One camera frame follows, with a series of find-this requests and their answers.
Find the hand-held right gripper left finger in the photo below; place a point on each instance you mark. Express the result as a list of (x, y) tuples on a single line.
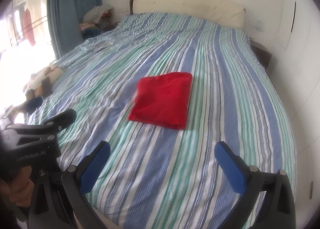
[(96, 166)]

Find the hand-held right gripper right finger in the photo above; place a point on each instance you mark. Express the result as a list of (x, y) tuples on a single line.
[(230, 166)]

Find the person's left hand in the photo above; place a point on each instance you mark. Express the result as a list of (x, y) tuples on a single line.
[(22, 184)]

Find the blue curtain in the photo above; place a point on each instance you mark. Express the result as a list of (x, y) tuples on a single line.
[(67, 11)]

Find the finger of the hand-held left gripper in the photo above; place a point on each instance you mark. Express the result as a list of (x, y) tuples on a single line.
[(32, 103), (62, 118)]

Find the white wardrobe door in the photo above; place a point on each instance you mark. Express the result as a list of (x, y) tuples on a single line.
[(290, 16)]

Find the cream padded headboard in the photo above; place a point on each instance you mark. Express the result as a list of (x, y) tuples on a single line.
[(187, 6)]

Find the blue green striped bed sheet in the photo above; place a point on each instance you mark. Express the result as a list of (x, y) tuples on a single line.
[(175, 156)]

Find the red knit sweater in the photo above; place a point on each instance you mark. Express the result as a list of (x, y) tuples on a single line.
[(162, 101)]

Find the patterned pillow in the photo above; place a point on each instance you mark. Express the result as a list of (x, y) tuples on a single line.
[(47, 72)]

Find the red hanging garment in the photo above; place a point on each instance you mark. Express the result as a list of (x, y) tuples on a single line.
[(28, 26)]

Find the pile of clothes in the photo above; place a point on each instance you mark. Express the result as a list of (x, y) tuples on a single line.
[(96, 19)]

